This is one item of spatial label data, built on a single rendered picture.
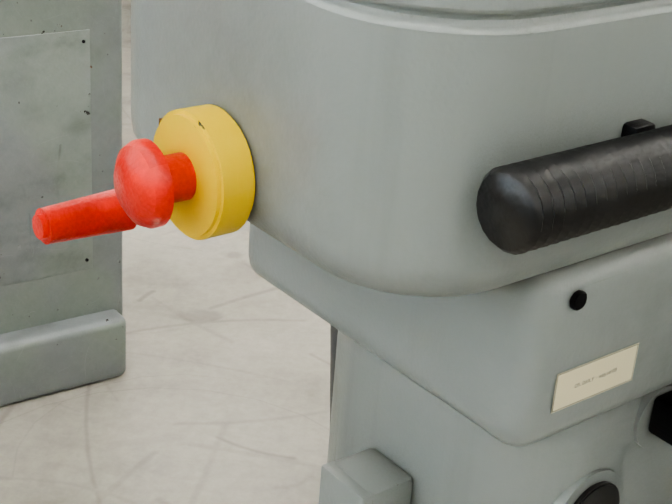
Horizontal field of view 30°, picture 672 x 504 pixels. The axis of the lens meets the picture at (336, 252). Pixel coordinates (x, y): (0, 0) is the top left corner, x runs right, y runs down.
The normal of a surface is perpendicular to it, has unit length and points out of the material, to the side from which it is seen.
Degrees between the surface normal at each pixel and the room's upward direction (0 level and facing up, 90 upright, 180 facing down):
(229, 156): 56
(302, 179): 90
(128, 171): 85
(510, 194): 90
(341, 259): 99
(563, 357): 90
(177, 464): 0
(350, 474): 0
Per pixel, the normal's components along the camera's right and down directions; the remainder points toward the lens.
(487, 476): -0.41, 0.37
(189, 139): -0.79, 0.22
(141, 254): 0.07, -0.90
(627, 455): 0.61, 0.38
